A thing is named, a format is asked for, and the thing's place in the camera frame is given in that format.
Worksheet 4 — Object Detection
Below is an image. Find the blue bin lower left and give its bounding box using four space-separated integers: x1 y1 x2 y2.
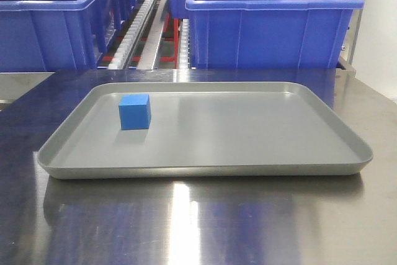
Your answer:
1 0 136 72

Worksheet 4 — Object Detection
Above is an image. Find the red shelf frame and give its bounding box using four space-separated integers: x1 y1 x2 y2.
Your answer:
97 17 181 69

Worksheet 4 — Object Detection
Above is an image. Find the white roller conveyor rail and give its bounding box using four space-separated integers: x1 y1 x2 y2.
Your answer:
107 0 156 70

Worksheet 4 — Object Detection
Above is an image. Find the blue cube block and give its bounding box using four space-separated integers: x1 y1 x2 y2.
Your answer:
118 94 151 130

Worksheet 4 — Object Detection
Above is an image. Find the blue bin lower right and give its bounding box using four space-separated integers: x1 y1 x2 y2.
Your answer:
185 0 364 68

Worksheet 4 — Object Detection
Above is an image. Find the grey metal tray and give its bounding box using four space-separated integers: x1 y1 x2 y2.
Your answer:
36 82 373 179

